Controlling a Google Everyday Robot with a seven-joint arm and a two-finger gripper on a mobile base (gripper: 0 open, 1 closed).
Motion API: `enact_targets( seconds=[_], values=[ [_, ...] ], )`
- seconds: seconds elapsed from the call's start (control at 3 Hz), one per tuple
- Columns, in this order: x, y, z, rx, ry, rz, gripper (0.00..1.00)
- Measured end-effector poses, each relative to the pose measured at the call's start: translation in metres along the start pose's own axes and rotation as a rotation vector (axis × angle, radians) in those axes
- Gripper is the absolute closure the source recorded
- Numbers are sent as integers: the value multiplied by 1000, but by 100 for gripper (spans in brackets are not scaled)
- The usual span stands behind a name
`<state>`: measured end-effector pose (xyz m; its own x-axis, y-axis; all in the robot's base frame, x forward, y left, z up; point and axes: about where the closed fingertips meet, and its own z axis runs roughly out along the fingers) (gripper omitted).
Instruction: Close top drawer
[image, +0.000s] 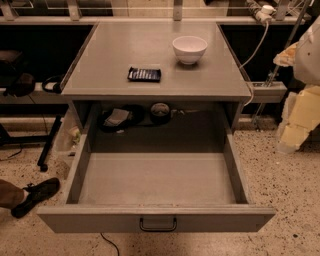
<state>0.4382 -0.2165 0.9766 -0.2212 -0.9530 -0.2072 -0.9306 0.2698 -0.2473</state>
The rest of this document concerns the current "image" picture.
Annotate grey top drawer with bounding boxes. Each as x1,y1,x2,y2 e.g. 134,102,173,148
38,132,275,233

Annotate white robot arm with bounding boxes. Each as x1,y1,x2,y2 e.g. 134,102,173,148
273,17,320,153

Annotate metal stand pole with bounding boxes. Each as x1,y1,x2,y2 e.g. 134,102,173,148
251,0,313,125

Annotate white ceramic bowl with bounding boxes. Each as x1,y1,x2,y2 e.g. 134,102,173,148
172,36,208,65

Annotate black tape roll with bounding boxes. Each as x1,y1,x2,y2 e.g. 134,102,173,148
150,102,171,125

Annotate grey metal cabinet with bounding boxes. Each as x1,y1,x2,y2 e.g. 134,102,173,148
62,19,250,138

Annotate black headphones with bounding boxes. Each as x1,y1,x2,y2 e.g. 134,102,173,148
42,75,64,94

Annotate black shoe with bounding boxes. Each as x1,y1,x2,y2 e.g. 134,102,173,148
11,178,60,219

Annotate dark bag on shelf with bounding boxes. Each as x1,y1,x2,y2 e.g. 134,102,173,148
0,50,35,97

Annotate brown trouser leg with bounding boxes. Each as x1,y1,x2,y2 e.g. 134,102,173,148
0,179,26,209

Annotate white power cable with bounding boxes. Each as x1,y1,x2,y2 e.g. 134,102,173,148
238,18,272,107

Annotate black drawer handle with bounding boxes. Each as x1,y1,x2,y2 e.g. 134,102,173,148
139,217,178,233

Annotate black floor cable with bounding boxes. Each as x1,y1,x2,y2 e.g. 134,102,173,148
99,232,121,256

